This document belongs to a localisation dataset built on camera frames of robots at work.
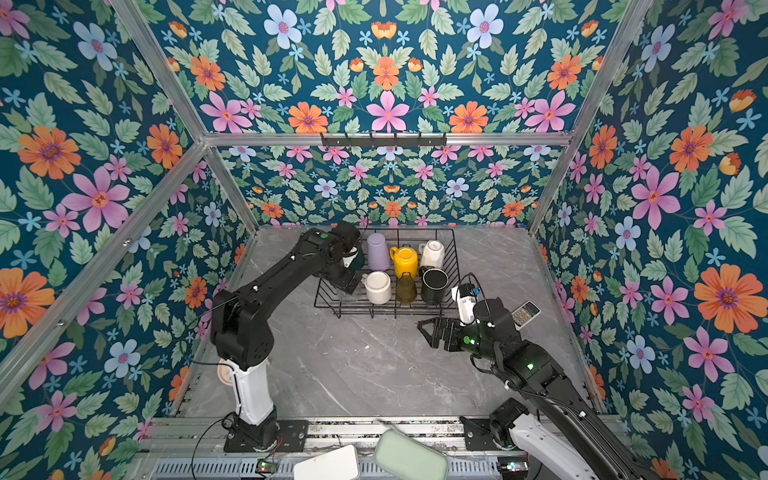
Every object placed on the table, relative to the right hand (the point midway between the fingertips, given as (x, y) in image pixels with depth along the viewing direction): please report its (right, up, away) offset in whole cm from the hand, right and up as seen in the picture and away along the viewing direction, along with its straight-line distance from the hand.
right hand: (430, 325), depth 69 cm
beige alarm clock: (-56, -16, +13) cm, 60 cm away
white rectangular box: (-21, -31, -3) cm, 38 cm away
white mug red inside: (-14, +6, +22) cm, 27 cm away
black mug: (+3, +8, +21) cm, 23 cm away
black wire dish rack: (-30, +2, +27) cm, 41 cm away
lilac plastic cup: (-15, +15, +29) cm, 36 cm away
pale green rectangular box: (-5, -31, 0) cm, 32 cm away
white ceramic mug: (+3, +17, +28) cm, 33 cm away
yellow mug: (-6, +14, +26) cm, 31 cm away
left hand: (-24, +10, +18) cm, 32 cm away
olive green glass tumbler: (-6, +6, +26) cm, 27 cm away
